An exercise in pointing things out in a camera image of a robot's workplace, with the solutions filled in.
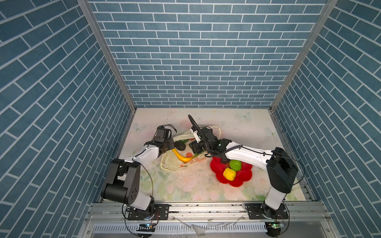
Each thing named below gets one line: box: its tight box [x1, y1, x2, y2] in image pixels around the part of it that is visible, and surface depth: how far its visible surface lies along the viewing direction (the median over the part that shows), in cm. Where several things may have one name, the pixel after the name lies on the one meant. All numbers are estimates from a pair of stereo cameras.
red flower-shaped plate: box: [210, 156, 254, 187], surface depth 85 cm
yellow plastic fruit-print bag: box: [160, 133, 206, 172], surface depth 88 cm
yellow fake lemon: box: [223, 167, 237, 181], surface depth 84 cm
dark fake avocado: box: [174, 141, 187, 151], surface depth 98 cm
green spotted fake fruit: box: [229, 159, 242, 172], surface depth 86 cm
